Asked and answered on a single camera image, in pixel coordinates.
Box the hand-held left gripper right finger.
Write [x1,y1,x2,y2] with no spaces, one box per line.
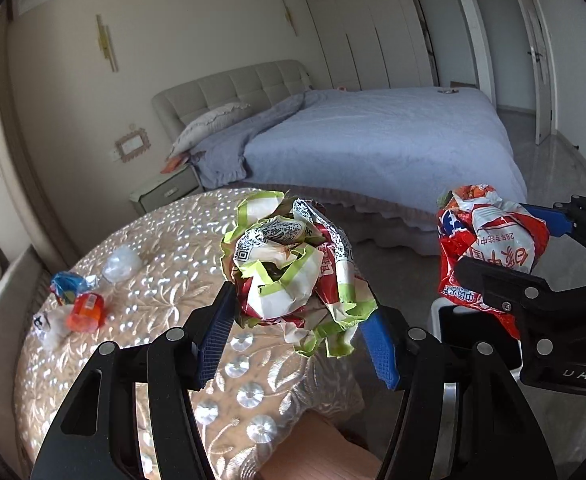
[360,307,558,480]

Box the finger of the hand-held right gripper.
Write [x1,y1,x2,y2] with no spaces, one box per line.
[455,256,564,313]
[520,195,586,261]

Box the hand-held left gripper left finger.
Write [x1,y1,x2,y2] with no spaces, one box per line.
[32,282,240,480]

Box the red snack wrapper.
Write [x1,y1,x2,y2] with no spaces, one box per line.
[435,183,551,341]

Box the white trash bin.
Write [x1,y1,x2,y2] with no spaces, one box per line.
[430,296,528,386]

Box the green white wrapper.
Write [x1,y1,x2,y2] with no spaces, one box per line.
[221,191,378,359]

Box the round table with patterned cloth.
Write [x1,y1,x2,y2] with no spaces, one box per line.
[13,187,368,480]

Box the orange plastic jar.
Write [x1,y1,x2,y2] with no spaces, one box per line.
[68,292,106,332]

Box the blue snack wrapper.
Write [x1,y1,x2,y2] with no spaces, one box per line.
[50,272,90,306]

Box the beige nightstand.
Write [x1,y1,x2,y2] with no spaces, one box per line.
[130,165,204,216]

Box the white snack packet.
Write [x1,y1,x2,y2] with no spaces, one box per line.
[33,307,71,351]

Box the white room door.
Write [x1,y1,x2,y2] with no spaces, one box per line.
[503,0,558,147]

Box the bed with blue sheet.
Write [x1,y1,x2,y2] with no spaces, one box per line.
[153,60,528,256]

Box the blue-grey duvet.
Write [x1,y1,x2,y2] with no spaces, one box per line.
[188,92,306,191]

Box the ruffled bed pillow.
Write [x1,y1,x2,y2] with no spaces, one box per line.
[170,102,252,158]

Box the beige tufted headboard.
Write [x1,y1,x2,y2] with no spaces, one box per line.
[152,59,314,133]

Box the beige wardrobe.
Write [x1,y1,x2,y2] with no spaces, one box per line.
[300,0,440,92]

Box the framed wall switch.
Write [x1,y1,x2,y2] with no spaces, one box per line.
[115,127,152,162]

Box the gold wall sconce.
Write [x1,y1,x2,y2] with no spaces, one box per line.
[282,0,300,37]
[95,14,121,73]

